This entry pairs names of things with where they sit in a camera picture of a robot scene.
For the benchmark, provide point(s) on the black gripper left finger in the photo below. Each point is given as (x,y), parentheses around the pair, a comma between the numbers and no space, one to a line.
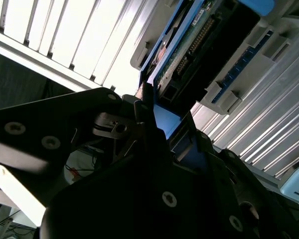
(40,117)

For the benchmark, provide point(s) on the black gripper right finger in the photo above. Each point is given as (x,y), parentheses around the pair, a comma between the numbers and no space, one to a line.
(224,174)

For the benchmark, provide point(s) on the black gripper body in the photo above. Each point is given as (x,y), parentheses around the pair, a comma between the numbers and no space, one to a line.
(114,211)

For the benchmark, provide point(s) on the hard disk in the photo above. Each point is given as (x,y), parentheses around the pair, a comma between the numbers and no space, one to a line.
(221,54)

